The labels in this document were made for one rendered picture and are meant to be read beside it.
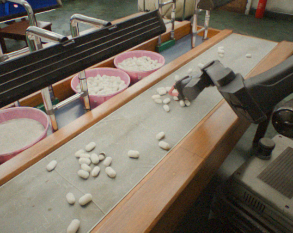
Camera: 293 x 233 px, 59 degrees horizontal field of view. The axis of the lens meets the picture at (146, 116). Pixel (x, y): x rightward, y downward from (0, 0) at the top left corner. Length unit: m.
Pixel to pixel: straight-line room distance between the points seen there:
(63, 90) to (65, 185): 0.58
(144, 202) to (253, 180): 0.63
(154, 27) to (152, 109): 0.33
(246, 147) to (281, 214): 0.99
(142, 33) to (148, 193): 0.47
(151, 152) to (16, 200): 0.41
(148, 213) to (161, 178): 0.12
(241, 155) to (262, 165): 0.74
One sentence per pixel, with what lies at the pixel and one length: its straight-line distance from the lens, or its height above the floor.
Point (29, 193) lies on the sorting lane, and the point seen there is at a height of 0.74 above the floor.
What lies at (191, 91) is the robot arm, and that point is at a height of 0.87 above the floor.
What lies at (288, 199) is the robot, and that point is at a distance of 1.19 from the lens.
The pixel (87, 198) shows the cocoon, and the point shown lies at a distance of 0.73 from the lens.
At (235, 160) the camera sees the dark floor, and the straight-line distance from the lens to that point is 1.96.
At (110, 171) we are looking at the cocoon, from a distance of 0.77.
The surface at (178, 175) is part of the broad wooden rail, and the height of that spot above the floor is 0.76.
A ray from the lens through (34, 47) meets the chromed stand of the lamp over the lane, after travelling 0.81.
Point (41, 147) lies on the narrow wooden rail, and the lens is 0.89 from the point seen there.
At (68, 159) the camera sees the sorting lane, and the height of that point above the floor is 0.74.
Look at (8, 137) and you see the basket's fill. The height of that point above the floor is 0.74.
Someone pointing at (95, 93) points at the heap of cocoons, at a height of 0.73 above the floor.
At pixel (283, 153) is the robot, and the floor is 0.48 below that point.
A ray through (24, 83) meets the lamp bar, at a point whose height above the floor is 1.07.
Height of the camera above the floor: 1.33
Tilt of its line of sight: 36 degrees down
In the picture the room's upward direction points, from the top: straight up
